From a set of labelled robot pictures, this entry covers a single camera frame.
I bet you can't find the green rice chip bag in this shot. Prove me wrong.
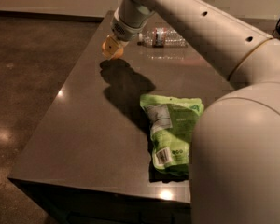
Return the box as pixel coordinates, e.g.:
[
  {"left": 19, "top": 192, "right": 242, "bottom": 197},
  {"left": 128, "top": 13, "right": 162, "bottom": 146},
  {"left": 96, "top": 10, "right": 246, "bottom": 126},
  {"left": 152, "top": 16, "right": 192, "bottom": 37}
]
[{"left": 140, "top": 94, "right": 204, "bottom": 176}]

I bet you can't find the clear plastic water bottle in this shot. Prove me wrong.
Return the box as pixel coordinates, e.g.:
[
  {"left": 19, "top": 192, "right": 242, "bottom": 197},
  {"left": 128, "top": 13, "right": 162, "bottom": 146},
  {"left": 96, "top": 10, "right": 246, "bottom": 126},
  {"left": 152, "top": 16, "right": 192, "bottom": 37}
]
[{"left": 137, "top": 27, "right": 187, "bottom": 48}]

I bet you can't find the orange fruit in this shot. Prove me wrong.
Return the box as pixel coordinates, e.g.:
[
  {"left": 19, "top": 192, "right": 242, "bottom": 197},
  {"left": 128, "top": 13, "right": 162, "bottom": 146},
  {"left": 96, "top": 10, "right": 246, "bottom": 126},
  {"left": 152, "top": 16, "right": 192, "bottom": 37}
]
[{"left": 111, "top": 48, "right": 124, "bottom": 60}]

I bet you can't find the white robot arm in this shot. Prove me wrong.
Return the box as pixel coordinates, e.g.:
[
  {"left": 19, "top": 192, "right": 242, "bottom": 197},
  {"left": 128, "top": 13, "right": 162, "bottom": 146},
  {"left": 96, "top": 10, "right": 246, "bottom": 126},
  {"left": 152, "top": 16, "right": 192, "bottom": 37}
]
[{"left": 104, "top": 0, "right": 280, "bottom": 224}]

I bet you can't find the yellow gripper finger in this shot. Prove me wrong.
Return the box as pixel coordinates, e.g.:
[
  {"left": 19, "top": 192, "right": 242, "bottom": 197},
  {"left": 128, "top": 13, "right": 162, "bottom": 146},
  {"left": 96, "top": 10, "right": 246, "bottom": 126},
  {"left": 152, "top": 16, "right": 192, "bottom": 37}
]
[{"left": 102, "top": 35, "right": 128, "bottom": 60}]

